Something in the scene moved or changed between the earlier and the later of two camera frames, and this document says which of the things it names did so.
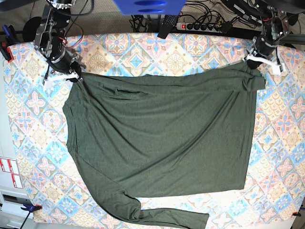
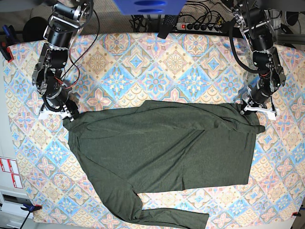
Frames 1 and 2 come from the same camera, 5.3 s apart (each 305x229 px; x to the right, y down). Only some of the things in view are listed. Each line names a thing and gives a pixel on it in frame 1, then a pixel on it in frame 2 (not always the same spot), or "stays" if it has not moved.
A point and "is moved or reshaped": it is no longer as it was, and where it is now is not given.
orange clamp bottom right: [296, 213] stays
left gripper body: [62, 62] → [61, 102]
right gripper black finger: [253, 64] → [249, 112]
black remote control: [169, 23] stays
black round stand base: [30, 28] stays
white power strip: [198, 27] stays
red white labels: [10, 165] stays
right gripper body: [263, 48] → [261, 92]
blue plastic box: [150, 7] stays
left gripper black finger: [73, 79] → [74, 110]
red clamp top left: [7, 39] stays
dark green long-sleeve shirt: [162, 134] is moved or reshaped
